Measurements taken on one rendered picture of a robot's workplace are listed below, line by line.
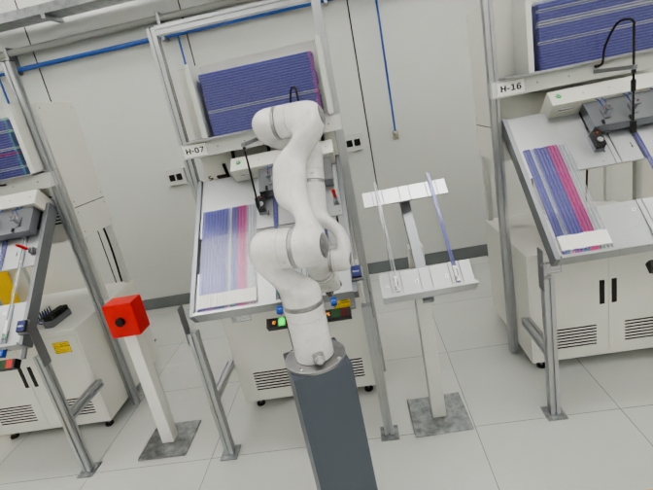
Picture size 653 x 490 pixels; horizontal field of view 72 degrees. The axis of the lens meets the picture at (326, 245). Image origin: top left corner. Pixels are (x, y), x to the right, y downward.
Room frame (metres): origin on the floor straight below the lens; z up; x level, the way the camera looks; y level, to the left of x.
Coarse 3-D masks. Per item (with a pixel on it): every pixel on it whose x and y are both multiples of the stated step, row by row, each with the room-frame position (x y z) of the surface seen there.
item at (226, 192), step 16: (336, 176) 2.07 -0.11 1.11; (208, 192) 2.18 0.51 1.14; (224, 192) 2.15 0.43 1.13; (240, 192) 2.13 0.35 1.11; (336, 192) 2.01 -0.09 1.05; (208, 208) 2.11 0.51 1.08; (224, 208) 2.09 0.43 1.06; (256, 208) 2.05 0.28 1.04; (272, 208) 2.02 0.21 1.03; (336, 208) 1.95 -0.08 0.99; (272, 224) 1.96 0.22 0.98; (288, 224) 1.95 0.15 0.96
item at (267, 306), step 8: (336, 296) 1.65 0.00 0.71; (344, 296) 1.65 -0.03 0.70; (352, 296) 1.65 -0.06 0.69; (256, 304) 1.67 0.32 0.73; (264, 304) 1.66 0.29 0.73; (272, 304) 1.67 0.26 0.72; (280, 304) 1.67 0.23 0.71; (200, 312) 1.70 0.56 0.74; (208, 312) 1.69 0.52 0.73; (216, 312) 1.68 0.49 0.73; (224, 312) 1.69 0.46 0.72; (232, 312) 1.69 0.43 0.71; (240, 312) 1.70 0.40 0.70; (248, 312) 1.70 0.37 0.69; (256, 312) 1.71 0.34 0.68; (200, 320) 1.73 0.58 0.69; (208, 320) 1.73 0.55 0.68
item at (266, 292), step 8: (304, 272) 1.75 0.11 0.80; (344, 272) 1.71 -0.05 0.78; (264, 280) 1.76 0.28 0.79; (344, 280) 1.68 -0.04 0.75; (264, 288) 1.74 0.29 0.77; (272, 288) 1.73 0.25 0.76; (344, 288) 1.66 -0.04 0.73; (352, 288) 1.65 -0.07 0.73; (264, 296) 1.71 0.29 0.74; (272, 296) 1.70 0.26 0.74
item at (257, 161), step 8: (320, 144) 2.13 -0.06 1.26; (328, 144) 2.12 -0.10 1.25; (272, 152) 2.16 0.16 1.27; (280, 152) 2.15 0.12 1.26; (328, 152) 2.08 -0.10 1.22; (232, 160) 2.18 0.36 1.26; (240, 160) 2.17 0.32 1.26; (256, 160) 2.15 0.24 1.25; (264, 160) 2.13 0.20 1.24; (272, 160) 2.12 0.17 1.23; (232, 168) 2.14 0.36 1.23; (240, 168) 2.13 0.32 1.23; (248, 168) 2.13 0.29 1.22; (256, 168) 2.13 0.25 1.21; (240, 176) 2.16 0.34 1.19; (248, 176) 2.16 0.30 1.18; (256, 176) 2.17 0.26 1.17
